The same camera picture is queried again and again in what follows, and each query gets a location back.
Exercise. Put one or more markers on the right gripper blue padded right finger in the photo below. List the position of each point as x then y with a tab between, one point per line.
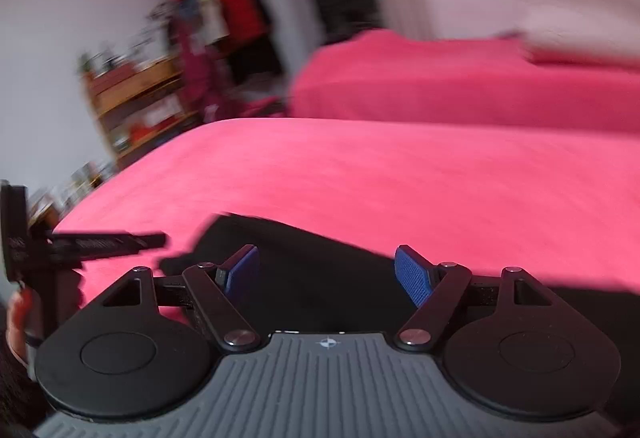
447	296

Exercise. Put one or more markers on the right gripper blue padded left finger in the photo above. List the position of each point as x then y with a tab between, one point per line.
209	294

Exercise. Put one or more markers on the black pants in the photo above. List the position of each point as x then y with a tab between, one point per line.
313	284

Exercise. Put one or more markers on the person's left hand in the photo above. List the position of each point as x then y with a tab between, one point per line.
19	308

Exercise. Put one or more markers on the wooden shelf unit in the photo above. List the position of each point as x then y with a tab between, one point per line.
136	109

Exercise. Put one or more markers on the far pink blanket bed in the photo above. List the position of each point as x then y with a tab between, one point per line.
381	76

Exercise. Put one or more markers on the hanging clothes rack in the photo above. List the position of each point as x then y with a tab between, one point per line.
223	47

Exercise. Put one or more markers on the white pillow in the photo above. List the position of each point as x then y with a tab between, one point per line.
580	32

